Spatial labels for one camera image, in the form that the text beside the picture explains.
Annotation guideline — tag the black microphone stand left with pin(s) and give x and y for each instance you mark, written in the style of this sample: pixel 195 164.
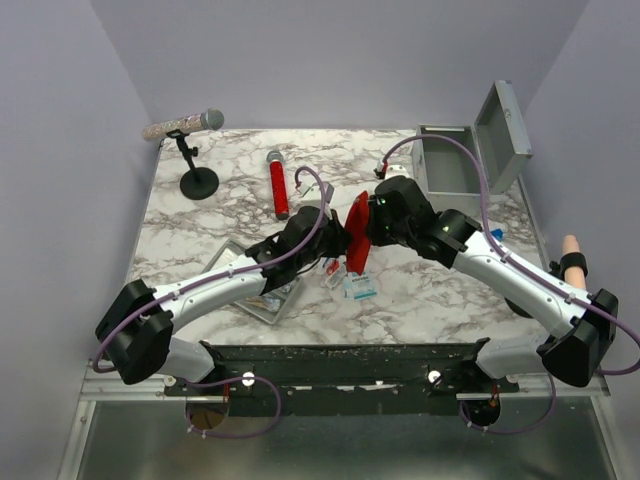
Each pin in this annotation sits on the black microphone stand left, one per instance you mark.
pixel 197 183

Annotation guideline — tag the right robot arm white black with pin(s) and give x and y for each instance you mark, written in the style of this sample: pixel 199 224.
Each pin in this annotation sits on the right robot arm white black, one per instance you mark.
pixel 577 333

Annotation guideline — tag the grey plastic divided tray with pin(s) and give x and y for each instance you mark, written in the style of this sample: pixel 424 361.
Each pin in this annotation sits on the grey plastic divided tray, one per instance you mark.
pixel 228 252

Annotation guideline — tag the grey metal medicine case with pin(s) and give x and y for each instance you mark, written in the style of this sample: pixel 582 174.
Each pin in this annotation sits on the grey metal medicine case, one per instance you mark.
pixel 498 139

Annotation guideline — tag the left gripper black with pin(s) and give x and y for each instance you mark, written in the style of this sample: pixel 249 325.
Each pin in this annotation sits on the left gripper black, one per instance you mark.
pixel 337 232

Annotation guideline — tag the cotton swabs bag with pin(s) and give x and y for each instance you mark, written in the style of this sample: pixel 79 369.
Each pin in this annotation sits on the cotton swabs bag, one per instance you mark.
pixel 271 304

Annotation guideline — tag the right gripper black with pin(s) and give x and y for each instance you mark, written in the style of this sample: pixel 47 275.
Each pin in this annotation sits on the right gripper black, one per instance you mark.
pixel 374 212

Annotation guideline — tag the beige microphone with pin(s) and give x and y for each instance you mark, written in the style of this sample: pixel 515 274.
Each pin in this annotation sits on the beige microphone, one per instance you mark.
pixel 575 278

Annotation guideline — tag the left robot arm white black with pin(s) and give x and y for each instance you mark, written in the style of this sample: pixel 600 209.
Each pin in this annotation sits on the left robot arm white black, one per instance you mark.
pixel 137 333

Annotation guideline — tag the small sachet packet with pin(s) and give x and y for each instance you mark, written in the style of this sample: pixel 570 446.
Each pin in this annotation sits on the small sachet packet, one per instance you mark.
pixel 336 277

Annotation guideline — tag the red first aid pouch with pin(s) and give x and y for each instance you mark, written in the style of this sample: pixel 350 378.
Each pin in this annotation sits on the red first aid pouch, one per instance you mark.
pixel 356 226

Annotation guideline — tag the black mounting rail base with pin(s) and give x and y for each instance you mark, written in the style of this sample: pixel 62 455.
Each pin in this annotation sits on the black mounting rail base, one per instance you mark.
pixel 341 380

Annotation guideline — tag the silver glitter microphone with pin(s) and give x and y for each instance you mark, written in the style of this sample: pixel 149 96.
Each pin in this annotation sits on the silver glitter microphone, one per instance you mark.
pixel 211 119

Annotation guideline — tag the red glitter microphone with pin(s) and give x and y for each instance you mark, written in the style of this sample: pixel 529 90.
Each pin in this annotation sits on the red glitter microphone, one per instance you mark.
pixel 278 184

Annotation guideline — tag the teal white wipe packet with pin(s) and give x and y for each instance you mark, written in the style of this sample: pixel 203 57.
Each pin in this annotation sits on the teal white wipe packet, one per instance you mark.
pixel 358 287

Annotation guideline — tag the red small scissors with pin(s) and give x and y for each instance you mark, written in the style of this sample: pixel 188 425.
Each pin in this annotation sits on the red small scissors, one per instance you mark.
pixel 331 266

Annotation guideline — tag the blue white small box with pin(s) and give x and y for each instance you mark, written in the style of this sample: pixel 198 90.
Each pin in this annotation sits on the blue white small box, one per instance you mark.
pixel 498 234

